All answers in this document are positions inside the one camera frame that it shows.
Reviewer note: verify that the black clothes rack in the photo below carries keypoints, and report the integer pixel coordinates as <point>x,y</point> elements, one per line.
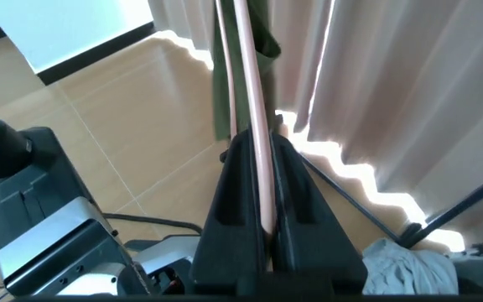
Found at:
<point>455,207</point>

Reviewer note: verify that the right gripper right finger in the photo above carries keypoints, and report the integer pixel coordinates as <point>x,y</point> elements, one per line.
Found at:
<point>313,251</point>

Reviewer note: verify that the pink clothes hanger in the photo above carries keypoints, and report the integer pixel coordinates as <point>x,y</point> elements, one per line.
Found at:
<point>258,126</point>

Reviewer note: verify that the green printed sleeveless shirt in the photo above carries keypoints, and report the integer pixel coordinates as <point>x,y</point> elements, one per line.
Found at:
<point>268,46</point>

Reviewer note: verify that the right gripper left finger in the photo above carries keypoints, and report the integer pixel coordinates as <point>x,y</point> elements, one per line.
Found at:
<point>229,243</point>

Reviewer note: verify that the pale grey garment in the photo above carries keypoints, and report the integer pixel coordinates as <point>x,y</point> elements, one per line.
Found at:
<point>405,268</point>

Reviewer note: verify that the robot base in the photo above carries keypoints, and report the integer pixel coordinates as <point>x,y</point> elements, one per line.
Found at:
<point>48,235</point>

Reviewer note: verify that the beige curtain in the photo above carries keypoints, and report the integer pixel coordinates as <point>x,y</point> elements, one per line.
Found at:
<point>392,84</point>

